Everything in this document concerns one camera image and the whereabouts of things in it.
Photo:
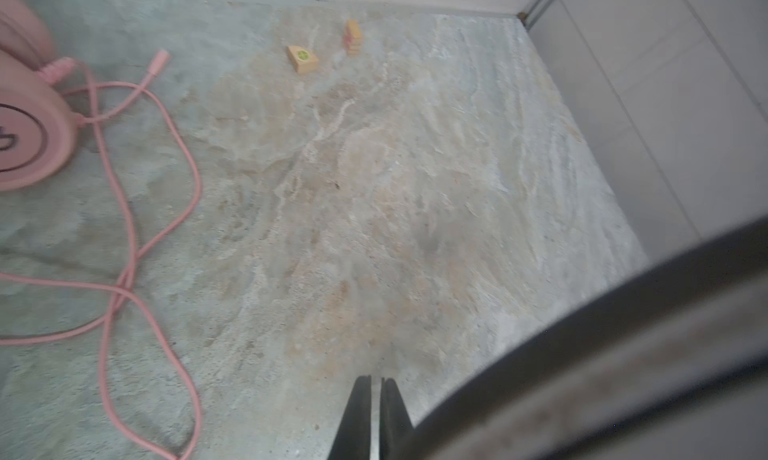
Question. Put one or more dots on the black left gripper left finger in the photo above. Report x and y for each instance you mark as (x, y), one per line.
(353, 437)

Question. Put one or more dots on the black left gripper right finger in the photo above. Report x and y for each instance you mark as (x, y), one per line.
(394, 420)

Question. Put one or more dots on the wooden block red letter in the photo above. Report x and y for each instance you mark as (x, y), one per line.
(353, 38)

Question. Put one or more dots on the pink headphones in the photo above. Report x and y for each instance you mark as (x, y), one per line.
(39, 130)

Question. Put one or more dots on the wooden block green sticker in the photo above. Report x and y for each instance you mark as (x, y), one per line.
(302, 59)

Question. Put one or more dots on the white black headphones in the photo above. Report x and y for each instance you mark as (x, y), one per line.
(671, 364)

